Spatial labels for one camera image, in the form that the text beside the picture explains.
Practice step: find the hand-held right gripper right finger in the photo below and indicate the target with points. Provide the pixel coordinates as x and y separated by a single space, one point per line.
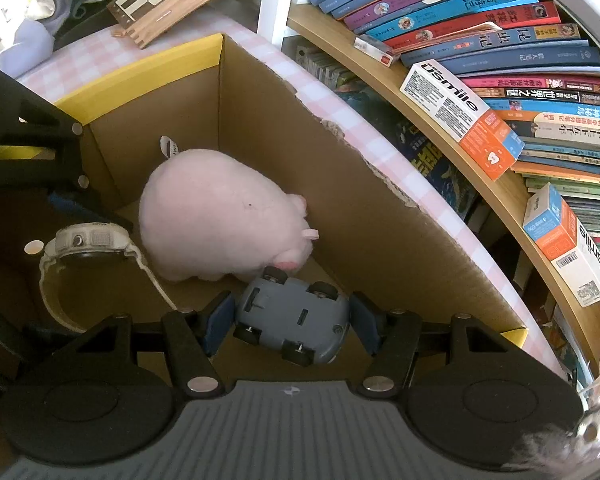
365 325

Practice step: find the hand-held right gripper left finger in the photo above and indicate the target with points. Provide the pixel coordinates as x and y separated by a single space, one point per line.
217 325

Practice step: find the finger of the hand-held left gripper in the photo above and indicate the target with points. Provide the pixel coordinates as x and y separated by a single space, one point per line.
10 345
75 205

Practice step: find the white wrist watch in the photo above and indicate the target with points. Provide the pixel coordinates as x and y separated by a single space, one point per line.
87 242

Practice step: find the grey toy car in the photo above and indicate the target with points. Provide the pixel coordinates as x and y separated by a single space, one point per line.
290 315

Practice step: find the pink plush pig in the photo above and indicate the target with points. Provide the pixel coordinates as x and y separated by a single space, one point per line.
215 210

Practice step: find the yellow cardboard box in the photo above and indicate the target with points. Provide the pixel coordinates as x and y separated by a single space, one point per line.
380 210

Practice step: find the purple cloth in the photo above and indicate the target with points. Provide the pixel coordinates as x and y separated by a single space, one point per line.
30 40

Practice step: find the white orange toothbrush box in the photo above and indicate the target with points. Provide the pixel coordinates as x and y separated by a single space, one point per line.
455 105
565 240

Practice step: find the small white red box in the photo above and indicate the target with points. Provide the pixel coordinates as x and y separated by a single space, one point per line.
377 50

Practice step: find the white bookshelf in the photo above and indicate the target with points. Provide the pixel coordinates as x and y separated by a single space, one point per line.
275 10

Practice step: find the row of books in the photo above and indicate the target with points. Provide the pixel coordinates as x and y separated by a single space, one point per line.
480 10

